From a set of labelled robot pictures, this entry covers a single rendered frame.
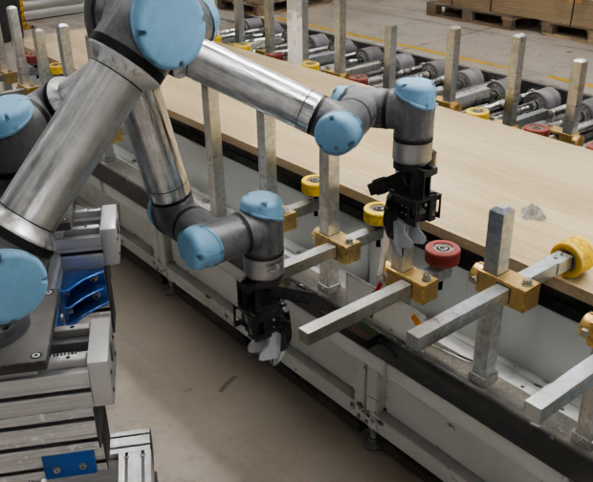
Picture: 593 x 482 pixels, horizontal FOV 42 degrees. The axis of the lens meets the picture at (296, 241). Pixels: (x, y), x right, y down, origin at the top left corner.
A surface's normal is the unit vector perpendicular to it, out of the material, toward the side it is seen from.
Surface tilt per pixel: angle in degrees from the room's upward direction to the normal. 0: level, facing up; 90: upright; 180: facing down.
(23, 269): 96
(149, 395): 0
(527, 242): 0
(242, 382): 0
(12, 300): 96
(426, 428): 90
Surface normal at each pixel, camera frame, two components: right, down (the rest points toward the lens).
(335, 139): -0.34, 0.43
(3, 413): 0.18, 0.44
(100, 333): -0.02, -0.89
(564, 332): -0.77, 0.30
